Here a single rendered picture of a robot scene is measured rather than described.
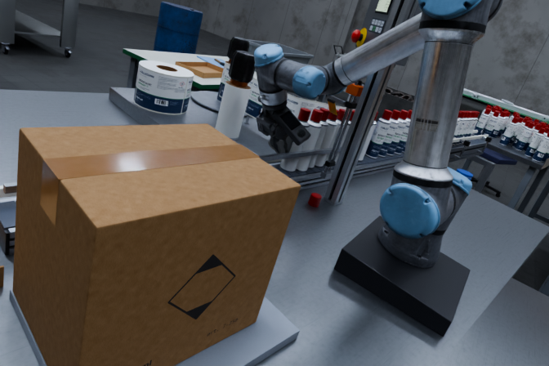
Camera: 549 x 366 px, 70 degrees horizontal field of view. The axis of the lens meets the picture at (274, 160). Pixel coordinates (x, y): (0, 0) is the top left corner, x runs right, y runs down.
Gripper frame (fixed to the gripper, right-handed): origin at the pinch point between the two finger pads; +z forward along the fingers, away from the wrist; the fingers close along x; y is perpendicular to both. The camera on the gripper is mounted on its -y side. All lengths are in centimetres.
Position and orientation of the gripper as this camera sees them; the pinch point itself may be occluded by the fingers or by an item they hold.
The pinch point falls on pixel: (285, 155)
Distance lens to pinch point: 122.4
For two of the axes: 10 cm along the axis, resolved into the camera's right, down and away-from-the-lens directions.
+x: -7.2, 5.2, -4.5
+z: 1.1, 7.3, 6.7
